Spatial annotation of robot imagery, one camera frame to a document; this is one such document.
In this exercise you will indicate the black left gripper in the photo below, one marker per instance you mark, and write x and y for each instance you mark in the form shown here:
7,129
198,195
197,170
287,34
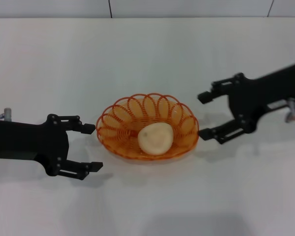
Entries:
27,142

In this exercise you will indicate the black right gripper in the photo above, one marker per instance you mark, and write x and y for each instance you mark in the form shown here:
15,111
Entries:
260,93

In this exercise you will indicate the beige round bread bun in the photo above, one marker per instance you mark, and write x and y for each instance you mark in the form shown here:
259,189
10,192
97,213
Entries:
156,138

